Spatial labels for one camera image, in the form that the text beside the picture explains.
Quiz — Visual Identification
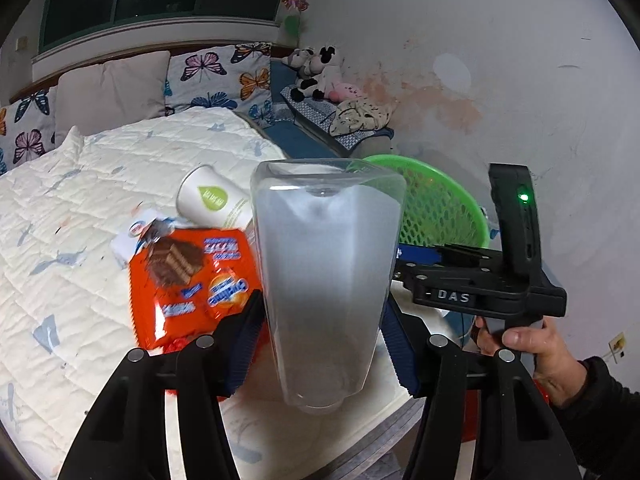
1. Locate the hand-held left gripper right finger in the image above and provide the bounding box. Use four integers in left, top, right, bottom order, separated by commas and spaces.
381, 296, 583, 480

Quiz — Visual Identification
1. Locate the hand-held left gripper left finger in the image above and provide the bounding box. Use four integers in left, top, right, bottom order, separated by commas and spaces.
57, 290, 266, 480

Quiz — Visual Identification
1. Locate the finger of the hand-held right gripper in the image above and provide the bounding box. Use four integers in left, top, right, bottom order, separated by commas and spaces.
395, 244, 446, 267

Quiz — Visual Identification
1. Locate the green plastic mesh basket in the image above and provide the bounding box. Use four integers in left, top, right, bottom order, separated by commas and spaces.
361, 154, 490, 251

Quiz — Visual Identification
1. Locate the orange wafer snack packet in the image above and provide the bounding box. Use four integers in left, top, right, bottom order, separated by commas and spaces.
127, 225, 266, 361

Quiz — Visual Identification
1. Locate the clear plastic container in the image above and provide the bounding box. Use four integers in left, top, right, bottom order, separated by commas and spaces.
249, 157, 407, 415

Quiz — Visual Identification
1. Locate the white paper cup green drop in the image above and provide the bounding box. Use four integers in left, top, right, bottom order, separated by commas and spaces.
176, 164, 256, 233

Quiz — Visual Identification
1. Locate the white and blue wrapper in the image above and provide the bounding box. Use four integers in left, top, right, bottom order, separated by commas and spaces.
111, 212, 176, 263

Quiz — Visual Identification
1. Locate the person's right forearm black sleeve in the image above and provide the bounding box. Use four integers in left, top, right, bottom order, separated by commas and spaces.
542, 357, 640, 480

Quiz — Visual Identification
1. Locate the person's right hand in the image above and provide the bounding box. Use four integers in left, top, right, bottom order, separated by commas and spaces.
472, 316, 588, 408

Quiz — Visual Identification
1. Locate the red plastic stool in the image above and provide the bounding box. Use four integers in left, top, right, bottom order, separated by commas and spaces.
457, 375, 551, 446

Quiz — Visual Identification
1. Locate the cream spotted cloth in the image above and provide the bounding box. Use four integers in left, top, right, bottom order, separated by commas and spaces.
327, 95, 401, 137

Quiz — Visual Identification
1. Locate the blue bed sheet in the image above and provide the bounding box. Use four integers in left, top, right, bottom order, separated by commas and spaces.
250, 60, 396, 161

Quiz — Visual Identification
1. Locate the pink plush toy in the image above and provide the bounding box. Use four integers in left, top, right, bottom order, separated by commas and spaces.
325, 80, 366, 103

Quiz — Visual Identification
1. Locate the blue checked cushion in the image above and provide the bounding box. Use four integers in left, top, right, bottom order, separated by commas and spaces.
280, 82, 396, 158

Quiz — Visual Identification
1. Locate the black and white cow plush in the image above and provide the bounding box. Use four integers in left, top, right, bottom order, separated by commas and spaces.
290, 46, 346, 102

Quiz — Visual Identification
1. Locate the white quilted blanket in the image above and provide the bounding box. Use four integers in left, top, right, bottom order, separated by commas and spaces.
0, 107, 406, 480

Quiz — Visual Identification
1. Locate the large butterfly print pillow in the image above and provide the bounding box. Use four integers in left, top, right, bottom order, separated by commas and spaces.
164, 42, 273, 126

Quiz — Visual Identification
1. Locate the beige pillow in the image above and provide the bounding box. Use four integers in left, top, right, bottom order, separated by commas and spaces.
54, 50, 172, 146

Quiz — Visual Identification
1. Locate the pink and green flower decoration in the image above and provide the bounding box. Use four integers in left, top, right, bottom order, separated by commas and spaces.
280, 0, 311, 36

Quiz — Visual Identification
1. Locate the small butterfly print pillow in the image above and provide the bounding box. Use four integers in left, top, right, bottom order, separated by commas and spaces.
0, 85, 58, 173

